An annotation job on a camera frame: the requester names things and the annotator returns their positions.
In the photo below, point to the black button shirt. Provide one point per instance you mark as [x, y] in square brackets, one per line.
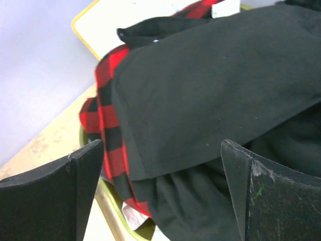
[270, 60]

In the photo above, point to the olive green laundry basket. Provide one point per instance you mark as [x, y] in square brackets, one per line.
[110, 205]

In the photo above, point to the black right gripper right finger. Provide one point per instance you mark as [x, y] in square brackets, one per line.
[270, 201]

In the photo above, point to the white cloth in basket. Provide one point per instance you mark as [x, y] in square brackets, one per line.
[225, 8]

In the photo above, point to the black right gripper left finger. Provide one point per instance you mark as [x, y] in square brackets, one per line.
[53, 201]

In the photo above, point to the red black plaid shirt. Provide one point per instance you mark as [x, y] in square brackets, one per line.
[110, 130]

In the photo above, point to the yellow framed whiteboard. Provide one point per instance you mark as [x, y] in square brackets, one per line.
[104, 25]

